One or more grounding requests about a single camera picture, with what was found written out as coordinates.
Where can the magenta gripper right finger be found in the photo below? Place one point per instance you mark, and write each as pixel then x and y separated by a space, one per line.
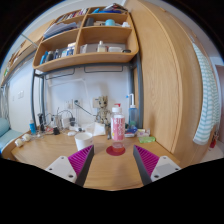
pixel 146 162

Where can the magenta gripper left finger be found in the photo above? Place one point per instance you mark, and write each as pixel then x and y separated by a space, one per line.
pixel 80 162

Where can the pink labelled water bottle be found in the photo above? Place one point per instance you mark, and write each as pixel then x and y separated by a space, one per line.
pixel 117 128

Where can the white paper cup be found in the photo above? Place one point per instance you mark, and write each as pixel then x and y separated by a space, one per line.
pixel 83 140

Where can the green sponge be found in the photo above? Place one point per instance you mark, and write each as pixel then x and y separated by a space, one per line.
pixel 147 139

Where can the white computer mouse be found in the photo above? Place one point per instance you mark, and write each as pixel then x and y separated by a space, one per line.
pixel 71 133

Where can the red round coaster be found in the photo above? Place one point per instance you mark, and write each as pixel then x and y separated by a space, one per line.
pixel 115 152

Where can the white tissue paper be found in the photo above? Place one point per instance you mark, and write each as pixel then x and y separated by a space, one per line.
pixel 96 129

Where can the clear blue spray bottle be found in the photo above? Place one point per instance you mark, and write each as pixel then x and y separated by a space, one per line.
pixel 133 112

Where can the Groot figurine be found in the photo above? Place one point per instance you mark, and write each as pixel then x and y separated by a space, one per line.
pixel 103 111

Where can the small blue bottle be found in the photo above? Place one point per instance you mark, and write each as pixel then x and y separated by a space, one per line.
pixel 32 127

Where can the striped green white towel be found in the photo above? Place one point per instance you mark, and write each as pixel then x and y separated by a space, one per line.
pixel 210 112

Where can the teal pillow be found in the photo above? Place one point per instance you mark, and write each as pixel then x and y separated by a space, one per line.
pixel 4 126

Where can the white lotion bottle on shelf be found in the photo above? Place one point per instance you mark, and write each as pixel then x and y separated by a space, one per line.
pixel 101 47

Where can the white bowl on shelf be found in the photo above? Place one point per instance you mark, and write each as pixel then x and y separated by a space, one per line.
pixel 115 49

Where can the tall wooden wardrobe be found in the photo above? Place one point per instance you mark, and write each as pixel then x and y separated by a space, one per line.
pixel 172 80

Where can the folded grey clothes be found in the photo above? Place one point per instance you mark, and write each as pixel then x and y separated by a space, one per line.
pixel 59 28

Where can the teal mug on shelf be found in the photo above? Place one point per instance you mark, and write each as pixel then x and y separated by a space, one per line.
pixel 110 22

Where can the row of books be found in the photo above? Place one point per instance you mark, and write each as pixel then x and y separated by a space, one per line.
pixel 71 15

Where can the wooden wall shelf unit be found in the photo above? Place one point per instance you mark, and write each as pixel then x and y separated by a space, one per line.
pixel 87 37

